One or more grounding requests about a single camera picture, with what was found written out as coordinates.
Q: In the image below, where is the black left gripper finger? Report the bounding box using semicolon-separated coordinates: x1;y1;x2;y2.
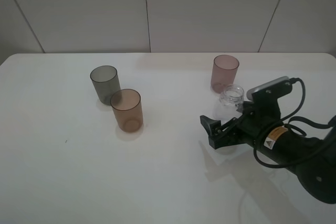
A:
200;115;236;150

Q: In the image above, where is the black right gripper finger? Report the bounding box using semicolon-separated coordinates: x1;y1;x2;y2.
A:
236;104;244;115

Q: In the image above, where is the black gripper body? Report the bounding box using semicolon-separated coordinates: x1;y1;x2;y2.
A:
228;100;282;148

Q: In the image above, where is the clear plastic water bottle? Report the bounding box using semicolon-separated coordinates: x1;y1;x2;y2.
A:
213;84;245;124

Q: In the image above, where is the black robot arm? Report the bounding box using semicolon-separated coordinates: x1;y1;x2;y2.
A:
200;101;335;204

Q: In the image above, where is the pink translucent plastic cup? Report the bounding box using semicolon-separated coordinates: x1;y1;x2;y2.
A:
211;55;239;93

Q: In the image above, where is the brown translucent plastic cup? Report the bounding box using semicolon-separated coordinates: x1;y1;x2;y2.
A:
110;89;143;133

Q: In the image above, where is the grey translucent plastic cup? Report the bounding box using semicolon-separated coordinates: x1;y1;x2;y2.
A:
90;65;121;106

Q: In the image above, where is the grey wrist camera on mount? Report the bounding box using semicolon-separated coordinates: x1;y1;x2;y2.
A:
246;76;292;106

